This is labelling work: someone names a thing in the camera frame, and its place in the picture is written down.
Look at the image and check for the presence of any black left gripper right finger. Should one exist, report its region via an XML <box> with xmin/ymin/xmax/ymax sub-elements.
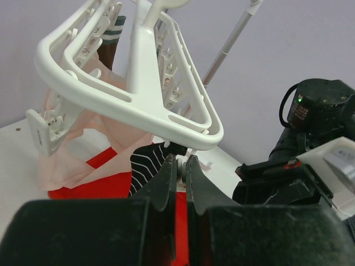
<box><xmin>186</xmin><ymin>156</ymin><xmax>354</xmax><ymax>265</ymax></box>

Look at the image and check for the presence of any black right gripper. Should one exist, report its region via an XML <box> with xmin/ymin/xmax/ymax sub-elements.
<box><xmin>232</xmin><ymin>159</ymin><xmax>333</xmax><ymax>206</ymax></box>

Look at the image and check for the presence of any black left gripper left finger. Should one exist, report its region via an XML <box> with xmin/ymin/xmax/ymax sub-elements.
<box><xmin>1</xmin><ymin>155</ymin><xmax>177</xmax><ymax>265</ymax></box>

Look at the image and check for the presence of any black striped sock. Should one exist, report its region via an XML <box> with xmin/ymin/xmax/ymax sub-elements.
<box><xmin>128</xmin><ymin>141</ymin><xmax>187</xmax><ymax>197</ymax></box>

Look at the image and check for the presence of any pale pink sock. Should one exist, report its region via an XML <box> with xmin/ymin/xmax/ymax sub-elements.
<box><xmin>37</xmin><ymin>52</ymin><xmax>156</xmax><ymax>192</ymax></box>

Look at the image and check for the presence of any white clip sock hanger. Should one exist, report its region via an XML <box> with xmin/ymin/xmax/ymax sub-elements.
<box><xmin>25</xmin><ymin>0</ymin><xmax>225</xmax><ymax>189</ymax></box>

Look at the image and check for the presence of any brown sock striped cuff long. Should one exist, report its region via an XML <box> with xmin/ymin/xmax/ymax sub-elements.
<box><xmin>97</xmin><ymin>16</ymin><xmax>126</xmax><ymax>70</ymax></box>

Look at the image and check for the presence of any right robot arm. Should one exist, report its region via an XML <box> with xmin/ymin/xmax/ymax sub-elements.
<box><xmin>232</xmin><ymin>78</ymin><xmax>354</xmax><ymax>205</ymax></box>

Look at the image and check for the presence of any red plastic tray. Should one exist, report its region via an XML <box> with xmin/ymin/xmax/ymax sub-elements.
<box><xmin>47</xmin><ymin>146</ymin><xmax>192</xmax><ymax>266</ymax></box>

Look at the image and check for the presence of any white drying rack frame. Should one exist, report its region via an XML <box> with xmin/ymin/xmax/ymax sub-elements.
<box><xmin>202</xmin><ymin>0</ymin><xmax>263</xmax><ymax>88</ymax></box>

